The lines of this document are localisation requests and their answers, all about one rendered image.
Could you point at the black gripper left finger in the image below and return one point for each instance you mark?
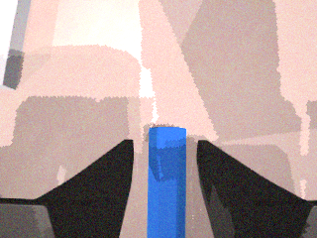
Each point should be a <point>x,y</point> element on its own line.
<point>92,204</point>

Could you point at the blue tapered rod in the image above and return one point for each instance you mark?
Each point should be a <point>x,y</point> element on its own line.
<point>167,182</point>

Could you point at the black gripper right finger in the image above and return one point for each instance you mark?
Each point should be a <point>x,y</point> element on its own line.
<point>242,204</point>

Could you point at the white rectangular block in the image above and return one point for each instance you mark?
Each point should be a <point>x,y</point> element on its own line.
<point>13,21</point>

